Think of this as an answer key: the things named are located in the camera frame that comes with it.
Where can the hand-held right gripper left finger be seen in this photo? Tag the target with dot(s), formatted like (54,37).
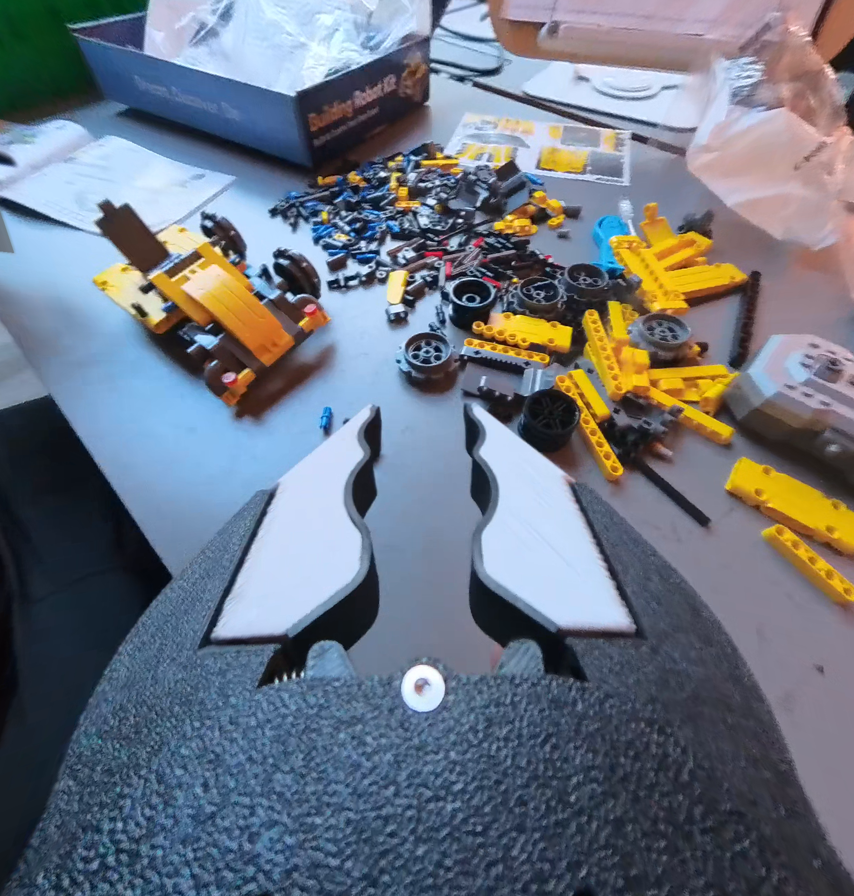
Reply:
(301,553)

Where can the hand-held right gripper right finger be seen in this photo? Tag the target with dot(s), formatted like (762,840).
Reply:
(553,553)

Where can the yellow toy brick car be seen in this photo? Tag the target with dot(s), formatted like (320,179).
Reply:
(216,301)

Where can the grey desk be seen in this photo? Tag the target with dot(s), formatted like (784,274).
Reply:
(188,434)

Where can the printed task sheet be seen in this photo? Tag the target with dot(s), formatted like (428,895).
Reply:
(644,8)

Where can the black toy tyre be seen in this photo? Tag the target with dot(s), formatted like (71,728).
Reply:
(472,303)
(551,418)

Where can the black axle rod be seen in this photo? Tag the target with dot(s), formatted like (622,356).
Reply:
(672,490)

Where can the grey black panel brick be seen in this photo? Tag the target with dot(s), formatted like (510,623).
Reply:
(511,383)

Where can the grey toothed wheel hub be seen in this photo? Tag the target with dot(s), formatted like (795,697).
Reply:
(588,281)
(663,334)
(539,295)
(430,355)

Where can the yellow flat panel brick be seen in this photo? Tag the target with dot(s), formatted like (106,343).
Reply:
(794,504)

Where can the person's dark trousers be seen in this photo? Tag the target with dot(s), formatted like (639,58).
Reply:
(48,560)

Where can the long yellow holed strip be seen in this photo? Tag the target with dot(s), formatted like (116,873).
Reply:
(812,563)

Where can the yellow curved panel brick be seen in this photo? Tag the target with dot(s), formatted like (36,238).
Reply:
(397,287)

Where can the grey motor block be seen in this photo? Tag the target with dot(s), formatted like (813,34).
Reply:
(798,392)

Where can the long black beam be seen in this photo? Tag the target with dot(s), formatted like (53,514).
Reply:
(745,318)

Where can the pile of yellow beams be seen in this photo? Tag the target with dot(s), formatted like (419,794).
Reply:
(665,266)

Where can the blue brick separator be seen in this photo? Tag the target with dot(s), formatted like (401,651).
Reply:
(609,241)

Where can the pile of small brick parts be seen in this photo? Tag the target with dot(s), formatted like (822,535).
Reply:
(413,210)

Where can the sticker sheet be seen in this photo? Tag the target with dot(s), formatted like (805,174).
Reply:
(539,147)

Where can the instruction booklet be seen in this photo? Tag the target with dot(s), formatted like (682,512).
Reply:
(118,175)

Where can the blue cardboard kit box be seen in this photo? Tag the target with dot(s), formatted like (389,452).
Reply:
(259,119)

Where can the crumpled plastic bag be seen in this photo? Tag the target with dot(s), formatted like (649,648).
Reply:
(770,140)

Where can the clear stand base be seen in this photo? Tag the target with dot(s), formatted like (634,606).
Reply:
(609,87)

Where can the clear plastic packing bags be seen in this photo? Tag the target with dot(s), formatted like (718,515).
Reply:
(280,42)

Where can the wooden display board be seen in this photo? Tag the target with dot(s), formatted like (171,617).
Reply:
(525,38)

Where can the green storage bin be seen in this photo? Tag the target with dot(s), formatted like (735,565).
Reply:
(27,56)

